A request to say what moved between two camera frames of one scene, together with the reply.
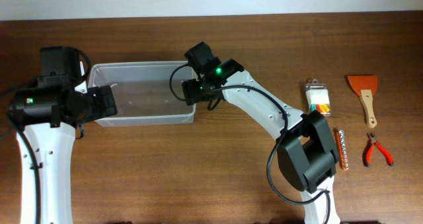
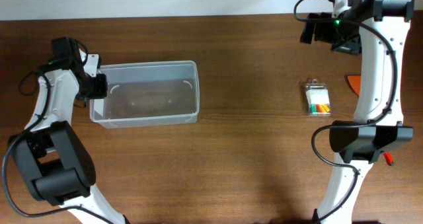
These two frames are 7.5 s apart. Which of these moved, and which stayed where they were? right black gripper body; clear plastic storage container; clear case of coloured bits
Moved: right black gripper body
Stayed: clear plastic storage container; clear case of coloured bits
